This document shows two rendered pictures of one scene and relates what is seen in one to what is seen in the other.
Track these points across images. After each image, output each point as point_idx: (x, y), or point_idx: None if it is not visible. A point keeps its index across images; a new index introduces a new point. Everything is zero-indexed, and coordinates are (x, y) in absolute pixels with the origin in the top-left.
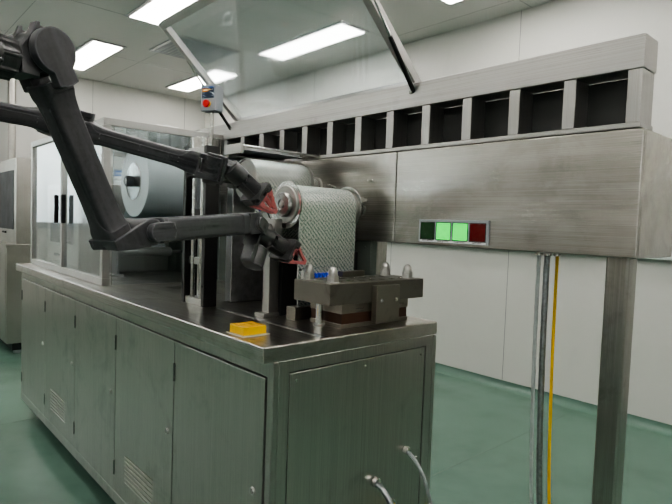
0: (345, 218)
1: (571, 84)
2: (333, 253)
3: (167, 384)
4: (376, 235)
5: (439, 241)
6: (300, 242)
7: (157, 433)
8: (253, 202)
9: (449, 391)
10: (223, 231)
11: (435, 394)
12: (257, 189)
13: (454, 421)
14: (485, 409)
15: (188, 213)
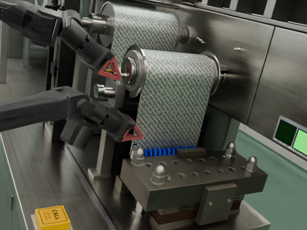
0: (198, 91)
1: None
2: (177, 127)
3: (10, 206)
4: (230, 110)
5: (296, 151)
6: (134, 122)
7: None
8: (91, 68)
9: (282, 183)
10: (24, 122)
11: (270, 184)
12: (96, 55)
13: (277, 216)
14: (306, 209)
15: (52, 47)
